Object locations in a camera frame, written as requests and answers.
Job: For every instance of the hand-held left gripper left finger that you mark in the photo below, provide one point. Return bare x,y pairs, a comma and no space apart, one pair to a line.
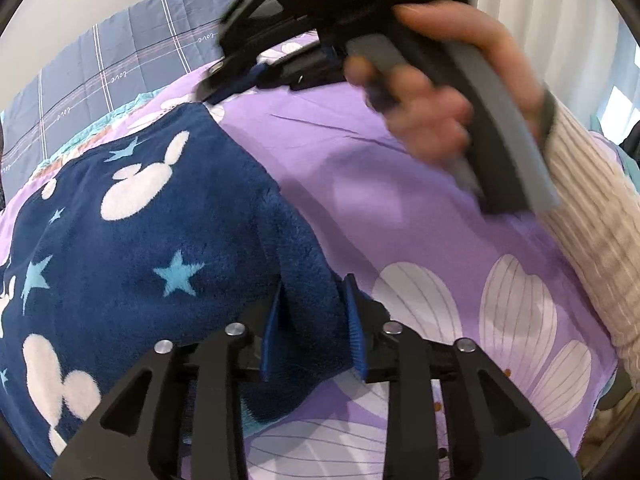
272,335

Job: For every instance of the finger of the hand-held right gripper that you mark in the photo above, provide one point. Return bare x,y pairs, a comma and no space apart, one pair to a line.
235,85
315,65

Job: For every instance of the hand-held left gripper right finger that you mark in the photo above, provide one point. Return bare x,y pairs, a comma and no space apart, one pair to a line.
356,332

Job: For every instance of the navy fleece star print jacket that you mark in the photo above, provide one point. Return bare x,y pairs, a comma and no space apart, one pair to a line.
150,240

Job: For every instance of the person's right forearm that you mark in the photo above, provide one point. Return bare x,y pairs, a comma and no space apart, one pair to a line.
595,220

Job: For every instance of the person's right hand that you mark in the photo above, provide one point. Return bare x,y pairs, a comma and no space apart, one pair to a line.
435,120

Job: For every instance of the blue plaid quilt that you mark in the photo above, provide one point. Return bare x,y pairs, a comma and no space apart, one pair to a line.
125,55

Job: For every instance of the purple floral bed sheet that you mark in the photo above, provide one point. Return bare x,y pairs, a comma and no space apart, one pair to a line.
390,200

